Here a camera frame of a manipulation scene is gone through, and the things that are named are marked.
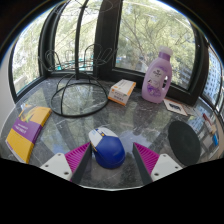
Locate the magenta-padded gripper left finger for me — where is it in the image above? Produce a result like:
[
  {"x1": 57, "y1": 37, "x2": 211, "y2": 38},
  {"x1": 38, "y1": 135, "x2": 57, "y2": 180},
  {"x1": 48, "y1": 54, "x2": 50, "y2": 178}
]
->
[{"x1": 39, "y1": 142, "x2": 93, "y2": 186}]

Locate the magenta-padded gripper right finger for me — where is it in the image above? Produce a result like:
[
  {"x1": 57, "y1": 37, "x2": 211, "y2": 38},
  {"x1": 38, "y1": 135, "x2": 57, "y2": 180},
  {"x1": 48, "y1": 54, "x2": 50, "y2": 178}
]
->
[{"x1": 132, "y1": 142, "x2": 184, "y2": 186}]

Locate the blue and white computer mouse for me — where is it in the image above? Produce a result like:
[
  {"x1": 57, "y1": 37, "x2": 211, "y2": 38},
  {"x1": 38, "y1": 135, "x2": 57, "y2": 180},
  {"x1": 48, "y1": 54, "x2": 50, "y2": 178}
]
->
[{"x1": 88, "y1": 127, "x2": 127, "y2": 170}]

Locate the round black mouse pad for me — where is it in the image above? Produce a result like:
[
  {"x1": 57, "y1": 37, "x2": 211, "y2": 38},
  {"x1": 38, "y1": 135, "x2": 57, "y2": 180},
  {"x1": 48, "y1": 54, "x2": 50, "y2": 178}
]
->
[{"x1": 167, "y1": 120, "x2": 202, "y2": 167}]

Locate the yellow and purple book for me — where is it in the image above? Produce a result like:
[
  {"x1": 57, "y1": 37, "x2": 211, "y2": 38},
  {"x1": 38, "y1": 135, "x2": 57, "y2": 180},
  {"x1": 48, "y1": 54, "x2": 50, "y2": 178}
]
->
[{"x1": 5, "y1": 105, "x2": 53, "y2": 164}]

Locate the white framed picture card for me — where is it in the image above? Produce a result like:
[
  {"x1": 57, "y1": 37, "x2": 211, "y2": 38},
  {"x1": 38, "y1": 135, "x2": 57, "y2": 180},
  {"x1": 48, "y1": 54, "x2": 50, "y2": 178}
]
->
[{"x1": 163, "y1": 98, "x2": 188, "y2": 117}]

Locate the colourful printed pamphlet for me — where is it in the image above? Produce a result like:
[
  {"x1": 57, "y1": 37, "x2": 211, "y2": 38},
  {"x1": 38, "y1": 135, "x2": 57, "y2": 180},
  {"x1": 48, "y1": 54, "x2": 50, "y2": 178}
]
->
[{"x1": 185, "y1": 104, "x2": 202, "y2": 118}]

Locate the small blue box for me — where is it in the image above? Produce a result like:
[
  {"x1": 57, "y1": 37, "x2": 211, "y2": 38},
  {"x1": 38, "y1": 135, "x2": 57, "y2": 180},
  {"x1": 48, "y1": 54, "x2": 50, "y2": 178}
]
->
[{"x1": 212, "y1": 133, "x2": 221, "y2": 148}]

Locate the white and orange carton box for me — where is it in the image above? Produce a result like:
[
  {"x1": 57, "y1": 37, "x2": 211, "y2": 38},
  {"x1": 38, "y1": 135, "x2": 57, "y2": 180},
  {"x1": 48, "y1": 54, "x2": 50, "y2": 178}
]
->
[{"x1": 107, "y1": 78, "x2": 137, "y2": 107}]

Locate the purple detergent bottle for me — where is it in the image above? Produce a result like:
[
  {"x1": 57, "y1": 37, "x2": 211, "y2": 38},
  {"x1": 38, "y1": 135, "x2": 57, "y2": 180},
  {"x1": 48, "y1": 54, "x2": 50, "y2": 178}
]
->
[{"x1": 141, "y1": 45, "x2": 174, "y2": 104}]

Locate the black wire rack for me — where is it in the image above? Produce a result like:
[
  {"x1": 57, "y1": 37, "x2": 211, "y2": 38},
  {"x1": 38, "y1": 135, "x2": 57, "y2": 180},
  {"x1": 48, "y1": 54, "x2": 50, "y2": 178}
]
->
[{"x1": 39, "y1": 0, "x2": 116, "y2": 118}]

